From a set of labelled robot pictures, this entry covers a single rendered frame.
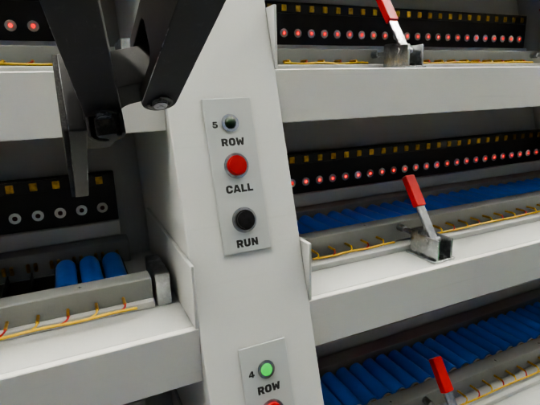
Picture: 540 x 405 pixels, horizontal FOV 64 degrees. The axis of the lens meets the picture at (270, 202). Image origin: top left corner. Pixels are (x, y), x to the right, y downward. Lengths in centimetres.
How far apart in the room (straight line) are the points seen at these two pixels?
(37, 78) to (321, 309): 28
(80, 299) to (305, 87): 25
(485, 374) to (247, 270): 37
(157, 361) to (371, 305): 19
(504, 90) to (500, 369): 34
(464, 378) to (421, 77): 35
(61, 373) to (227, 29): 28
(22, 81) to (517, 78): 49
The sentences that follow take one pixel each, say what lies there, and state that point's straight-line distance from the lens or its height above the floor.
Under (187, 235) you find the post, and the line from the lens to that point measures 33.
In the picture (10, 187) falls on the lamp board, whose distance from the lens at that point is 49.
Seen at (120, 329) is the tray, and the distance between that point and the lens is 36.
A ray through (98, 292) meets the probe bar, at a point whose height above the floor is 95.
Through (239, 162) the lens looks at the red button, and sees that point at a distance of 34.
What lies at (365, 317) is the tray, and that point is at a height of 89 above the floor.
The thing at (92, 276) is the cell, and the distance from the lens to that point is 41.
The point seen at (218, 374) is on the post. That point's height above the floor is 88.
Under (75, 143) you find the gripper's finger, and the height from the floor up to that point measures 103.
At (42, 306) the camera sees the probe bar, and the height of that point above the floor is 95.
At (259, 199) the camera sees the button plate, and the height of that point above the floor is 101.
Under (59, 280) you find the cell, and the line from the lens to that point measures 42.
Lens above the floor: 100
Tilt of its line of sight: level
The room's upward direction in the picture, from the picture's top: 8 degrees counter-clockwise
